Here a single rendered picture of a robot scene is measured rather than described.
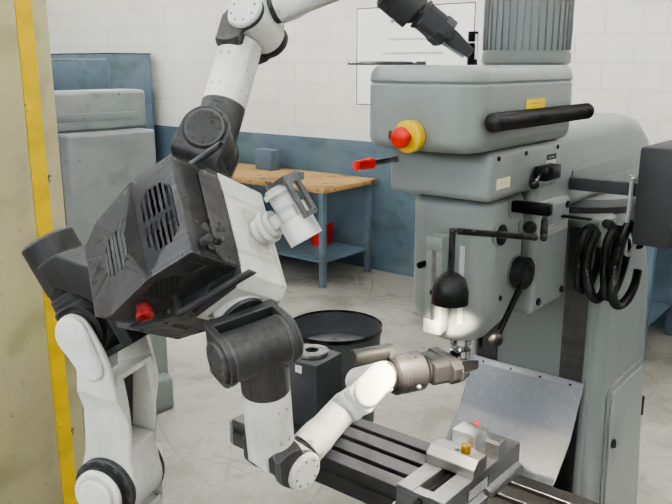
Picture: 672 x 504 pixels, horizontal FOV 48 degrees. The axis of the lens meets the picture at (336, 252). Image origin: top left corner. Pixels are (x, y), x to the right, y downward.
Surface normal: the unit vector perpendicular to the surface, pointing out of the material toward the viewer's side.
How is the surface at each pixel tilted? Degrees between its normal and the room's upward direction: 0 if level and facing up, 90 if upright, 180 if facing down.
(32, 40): 90
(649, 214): 90
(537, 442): 45
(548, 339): 90
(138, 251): 75
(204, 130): 61
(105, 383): 90
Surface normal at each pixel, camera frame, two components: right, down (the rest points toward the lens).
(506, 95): 0.78, 0.15
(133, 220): -0.73, -0.11
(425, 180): -0.62, 0.19
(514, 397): -0.57, -0.26
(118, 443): -0.33, 0.23
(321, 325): 0.33, 0.17
